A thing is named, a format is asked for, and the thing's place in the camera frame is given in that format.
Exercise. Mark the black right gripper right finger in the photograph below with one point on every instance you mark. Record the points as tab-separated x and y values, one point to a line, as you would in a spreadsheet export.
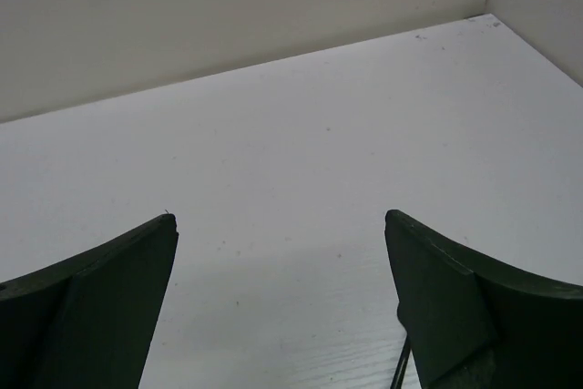
472	321

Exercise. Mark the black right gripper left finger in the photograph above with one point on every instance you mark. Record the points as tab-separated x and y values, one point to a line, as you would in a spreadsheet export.
88	321

